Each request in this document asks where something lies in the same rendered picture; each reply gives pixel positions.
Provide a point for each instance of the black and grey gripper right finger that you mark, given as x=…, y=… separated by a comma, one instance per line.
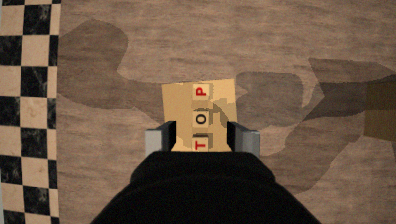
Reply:
x=241, y=139

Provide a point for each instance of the tan flat mat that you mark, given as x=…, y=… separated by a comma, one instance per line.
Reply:
x=179, y=106

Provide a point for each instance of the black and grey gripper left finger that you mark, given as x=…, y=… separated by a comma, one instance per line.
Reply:
x=162, y=138

